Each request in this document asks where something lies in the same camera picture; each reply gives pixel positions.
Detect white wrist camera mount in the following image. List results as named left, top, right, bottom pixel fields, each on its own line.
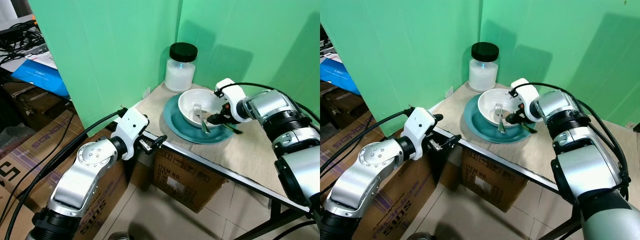
left=213, top=78, right=251, bottom=124
left=402, top=107, right=444, bottom=161
left=111, top=107, right=150, bottom=161
left=508, top=78, right=544, bottom=122

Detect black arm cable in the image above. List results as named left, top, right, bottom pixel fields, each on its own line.
left=509, top=81, right=632, bottom=201
left=320, top=107, right=414, bottom=177
left=0, top=107, right=129, bottom=240
left=216, top=81, right=321, bottom=132

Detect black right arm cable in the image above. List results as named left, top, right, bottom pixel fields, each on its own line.
left=509, top=81, right=632, bottom=201
left=216, top=81, right=321, bottom=132

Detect silver metal fork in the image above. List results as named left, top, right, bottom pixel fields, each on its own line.
left=193, top=103, right=211, bottom=135
left=494, top=103, right=509, bottom=134

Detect black metal table frame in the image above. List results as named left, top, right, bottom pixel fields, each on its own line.
left=429, top=107, right=583, bottom=240
left=117, top=110, right=321, bottom=240

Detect glass jar with black lid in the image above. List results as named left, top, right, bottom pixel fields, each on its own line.
left=164, top=42, right=199, bottom=94
left=468, top=42, right=500, bottom=94

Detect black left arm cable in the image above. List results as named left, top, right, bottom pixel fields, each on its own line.
left=0, top=107, right=129, bottom=240
left=320, top=107, right=414, bottom=177

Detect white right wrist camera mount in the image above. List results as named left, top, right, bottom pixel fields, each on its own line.
left=508, top=78, right=544, bottom=122
left=213, top=78, right=251, bottom=124

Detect teal round plate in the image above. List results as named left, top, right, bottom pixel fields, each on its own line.
left=462, top=93, right=534, bottom=145
left=162, top=92, right=236, bottom=145

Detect dark brown cardboard box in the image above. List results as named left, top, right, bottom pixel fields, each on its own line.
left=320, top=86, right=372, bottom=132
left=0, top=81, right=70, bottom=133

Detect blue flat box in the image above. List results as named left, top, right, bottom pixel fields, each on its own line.
left=10, top=51, right=71, bottom=99
left=320, top=54, right=362, bottom=97

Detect white ceramic bowl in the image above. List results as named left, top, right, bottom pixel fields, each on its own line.
left=178, top=88, right=227, bottom=129
left=477, top=88, right=524, bottom=129

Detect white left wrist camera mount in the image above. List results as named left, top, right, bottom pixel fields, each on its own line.
left=402, top=107, right=444, bottom=161
left=111, top=107, right=150, bottom=161

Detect green backdrop panel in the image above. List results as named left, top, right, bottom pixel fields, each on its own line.
left=479, top=0, right=640, bottom=127
left=176, top=0, right=321, bottom=127
left=27, top=0, right=184, bottom=137
left=320, top=0, right=484, bottom=137

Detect cardboard box with black print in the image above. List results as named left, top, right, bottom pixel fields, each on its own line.
left=151, top=146, right=229, bottom=214
left=459, top=146, right=534, bottom=214

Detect tangled black cables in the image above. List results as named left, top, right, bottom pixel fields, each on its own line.
left=0, top=21, right=47, bottom=70
left=320, top=24, right=335, bottom=58

